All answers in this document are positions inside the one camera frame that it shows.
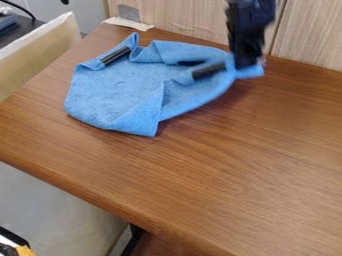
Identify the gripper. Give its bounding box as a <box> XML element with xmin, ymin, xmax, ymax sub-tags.
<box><xmin>225</xmin><ymin>20</ymin><xmax>269</xmax><ymax>70</ymax></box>

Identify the cardboard box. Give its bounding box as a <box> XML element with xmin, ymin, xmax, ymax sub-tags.
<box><xmin>0</xmin><ymin>11</ymin><xmax>83</xmax><ymax>103</ymax></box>

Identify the blue cloth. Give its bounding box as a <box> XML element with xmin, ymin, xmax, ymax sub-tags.
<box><xmin>62</xmin><ymin>31</ymin><xmax>266</xmax><ymax>138</ymax></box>

